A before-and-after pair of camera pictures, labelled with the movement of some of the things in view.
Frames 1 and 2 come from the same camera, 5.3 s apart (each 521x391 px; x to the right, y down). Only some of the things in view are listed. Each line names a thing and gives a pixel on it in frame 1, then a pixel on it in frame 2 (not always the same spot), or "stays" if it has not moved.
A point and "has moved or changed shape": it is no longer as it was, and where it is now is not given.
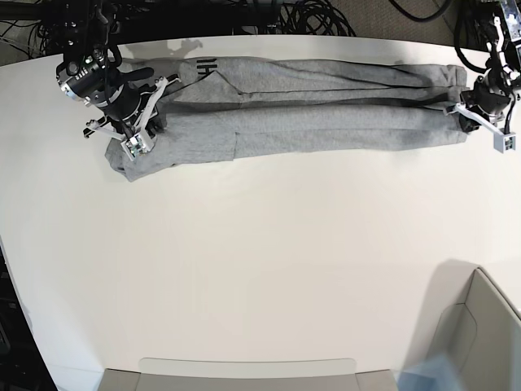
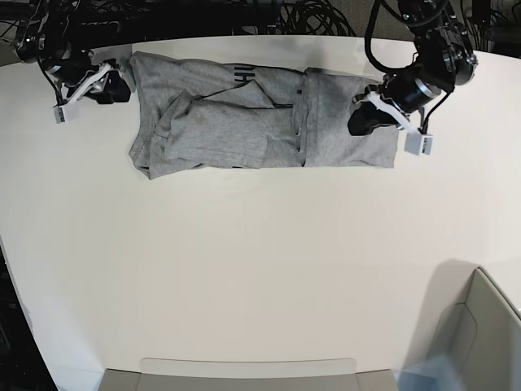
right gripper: [491, 94] to [409, 91]
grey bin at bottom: [248, 374] stays
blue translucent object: [439, 374] stays
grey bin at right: [479, 341] stays
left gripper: [120, 102] to [71, 71]
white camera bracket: [142, 141] to [59, 110]
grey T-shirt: [223, 107] has moved or changed shape
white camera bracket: [503, 142] to [415, 142]
